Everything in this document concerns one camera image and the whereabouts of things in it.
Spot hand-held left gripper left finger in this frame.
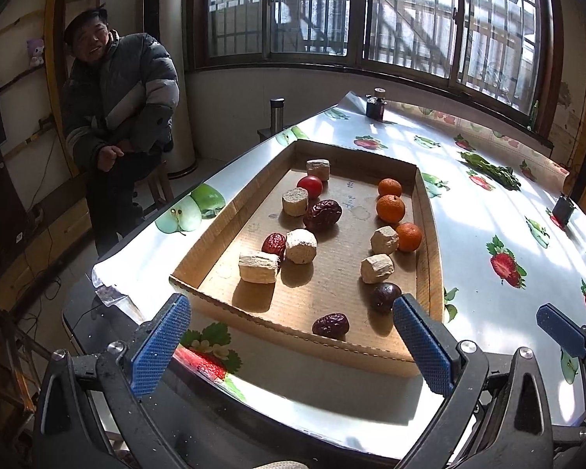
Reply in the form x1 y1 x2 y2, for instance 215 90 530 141
33 293 192 469

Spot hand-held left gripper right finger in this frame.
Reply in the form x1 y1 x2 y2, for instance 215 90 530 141
393 293 552 469

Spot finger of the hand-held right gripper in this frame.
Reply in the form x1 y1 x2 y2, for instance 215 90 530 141
536 303 586 401
551 422 586 456

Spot dark purple passion fruit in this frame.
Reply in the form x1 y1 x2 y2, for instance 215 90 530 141
370 282 402 315

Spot beige crumbly cake piece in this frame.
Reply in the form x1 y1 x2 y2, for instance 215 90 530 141
282 187 309 217
306 159 331 183
360 253 395 284
370 226 400 255

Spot brown cardboard tray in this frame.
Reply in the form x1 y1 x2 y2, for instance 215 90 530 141
168 139 445 378

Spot wide beige cake piece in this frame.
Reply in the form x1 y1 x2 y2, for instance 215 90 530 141
238 251 281 284

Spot small red date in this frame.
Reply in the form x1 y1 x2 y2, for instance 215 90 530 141
261 233 287 257

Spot round beige cake piece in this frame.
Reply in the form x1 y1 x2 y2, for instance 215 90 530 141
284 229 318 265

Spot large dark red date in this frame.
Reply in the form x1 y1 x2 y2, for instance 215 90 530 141
303 199 343 232

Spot glossy fruit print tablecloth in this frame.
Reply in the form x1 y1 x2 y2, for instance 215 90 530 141
92 90 586 426

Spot small black box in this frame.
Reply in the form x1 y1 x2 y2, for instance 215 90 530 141
552 194 576 226

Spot wooden stool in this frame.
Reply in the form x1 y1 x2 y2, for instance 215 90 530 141
134 159 177 216

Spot green leafy vegetable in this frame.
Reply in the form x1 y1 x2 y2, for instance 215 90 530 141
460 151 522 191

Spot red tomato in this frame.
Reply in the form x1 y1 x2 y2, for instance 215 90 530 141
296 175 324 199

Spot small dark box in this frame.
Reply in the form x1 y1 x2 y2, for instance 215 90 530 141
365 87 388 120

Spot metal thermos flask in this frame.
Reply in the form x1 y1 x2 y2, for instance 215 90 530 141
270 98 286 135

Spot white standing air conditioner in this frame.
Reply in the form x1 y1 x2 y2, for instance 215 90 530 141
136 0 197 180

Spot purple plush toy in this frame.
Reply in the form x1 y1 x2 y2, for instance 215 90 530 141
27 39 46 68

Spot barred window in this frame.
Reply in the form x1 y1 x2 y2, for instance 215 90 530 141
190 0 567 123

